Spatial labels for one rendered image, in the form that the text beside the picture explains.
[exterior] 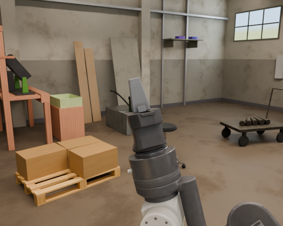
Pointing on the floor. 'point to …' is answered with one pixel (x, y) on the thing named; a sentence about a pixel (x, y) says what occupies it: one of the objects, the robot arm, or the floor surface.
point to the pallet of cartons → (65, 167)
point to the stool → (169, 127)
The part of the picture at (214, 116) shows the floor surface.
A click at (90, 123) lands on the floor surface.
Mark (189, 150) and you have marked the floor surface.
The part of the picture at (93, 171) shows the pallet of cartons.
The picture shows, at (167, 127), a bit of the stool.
